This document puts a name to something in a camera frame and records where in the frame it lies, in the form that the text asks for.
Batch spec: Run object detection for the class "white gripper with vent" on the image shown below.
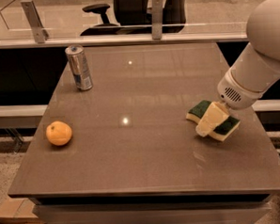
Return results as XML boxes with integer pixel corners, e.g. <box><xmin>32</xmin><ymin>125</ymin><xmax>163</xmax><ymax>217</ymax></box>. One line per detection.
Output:
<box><xmin>195</xmin><ymin>69</ymin><xmax>265</xmax><ymax>137</ymax></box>

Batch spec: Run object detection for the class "green and yellow sponge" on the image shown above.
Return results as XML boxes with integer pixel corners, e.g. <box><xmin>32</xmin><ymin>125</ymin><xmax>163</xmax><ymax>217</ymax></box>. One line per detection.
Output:
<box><xmin>186</xmin><ymin>100</ymin><xmax>241</xmax><ymax>142</ymax></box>

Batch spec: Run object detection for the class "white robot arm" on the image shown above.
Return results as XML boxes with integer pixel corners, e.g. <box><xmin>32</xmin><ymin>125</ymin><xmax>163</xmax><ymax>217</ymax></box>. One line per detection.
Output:
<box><xmin>195</xmin><ymin>0</ymin><xmax>280</xmax><ymax>137</ymax></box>

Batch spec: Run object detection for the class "silver redbull can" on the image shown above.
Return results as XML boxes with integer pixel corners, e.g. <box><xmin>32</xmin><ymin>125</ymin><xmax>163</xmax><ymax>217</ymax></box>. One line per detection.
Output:
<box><xmin>65</xmin><ymin>44</ymin><xmax>93</xmax><ymax>90</ymax></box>

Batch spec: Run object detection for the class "black office chair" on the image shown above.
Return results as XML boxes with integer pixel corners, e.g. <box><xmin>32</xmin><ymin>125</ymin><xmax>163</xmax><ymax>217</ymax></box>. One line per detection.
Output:
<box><xmin>82</xmin><ymin>0</ymin><xmax>186</xmax><ymax>36</ymax></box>

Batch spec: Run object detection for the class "orange fruit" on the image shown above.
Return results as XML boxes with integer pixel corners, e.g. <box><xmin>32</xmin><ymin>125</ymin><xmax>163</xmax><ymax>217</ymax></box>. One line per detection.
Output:
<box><xmin>46</xmin><ymin>121</ymin><xmax>72</xmax><ymax>147</ymax></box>

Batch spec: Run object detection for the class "wooden box under table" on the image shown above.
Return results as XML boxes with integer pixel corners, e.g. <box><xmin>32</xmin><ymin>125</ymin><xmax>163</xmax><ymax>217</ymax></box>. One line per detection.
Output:
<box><xmin>0</xmin><ymin>198</ymin><xmax>45</xmax><ymax>224</ymax></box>

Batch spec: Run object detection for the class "middle metal railing post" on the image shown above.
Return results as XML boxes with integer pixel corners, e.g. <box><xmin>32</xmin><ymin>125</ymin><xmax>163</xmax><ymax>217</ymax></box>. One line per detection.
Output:
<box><xmin>151</xmin><ymin>0</ymin><xmax>163</xmax><ymax>40</ymax></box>

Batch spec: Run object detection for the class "metal railing post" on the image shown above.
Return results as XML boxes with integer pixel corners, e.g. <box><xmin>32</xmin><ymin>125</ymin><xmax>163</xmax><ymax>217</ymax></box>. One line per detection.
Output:
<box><xmin>21</xmin><ymin>0</ymin><xmax>49</xmax><ymax>44</ymax></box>
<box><xmin>151</xmin><ymin>0</ymin><xmax>163</xmax><ymax>40</ymax></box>

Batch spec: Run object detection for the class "left metal railing post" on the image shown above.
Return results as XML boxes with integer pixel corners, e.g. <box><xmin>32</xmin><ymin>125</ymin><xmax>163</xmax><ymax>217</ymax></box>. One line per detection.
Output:
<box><xmin>21</xmin><ymin>0</ymin><xmax>49</xmax><ymax>44</ymax></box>

